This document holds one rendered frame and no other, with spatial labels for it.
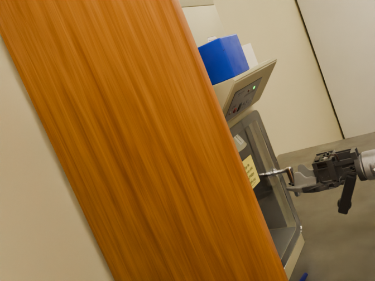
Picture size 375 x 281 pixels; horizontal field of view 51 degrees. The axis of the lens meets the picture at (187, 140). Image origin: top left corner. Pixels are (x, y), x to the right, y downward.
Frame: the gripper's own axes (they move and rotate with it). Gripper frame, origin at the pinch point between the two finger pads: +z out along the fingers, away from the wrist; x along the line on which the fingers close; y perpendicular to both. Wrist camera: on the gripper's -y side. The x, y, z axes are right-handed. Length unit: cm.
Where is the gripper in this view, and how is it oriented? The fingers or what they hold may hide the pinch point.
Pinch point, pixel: (292, 187)
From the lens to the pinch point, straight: 117.4
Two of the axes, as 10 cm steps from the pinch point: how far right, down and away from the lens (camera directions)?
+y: -3.9, -9.0, -1.7
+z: -8.0, 2.4, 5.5
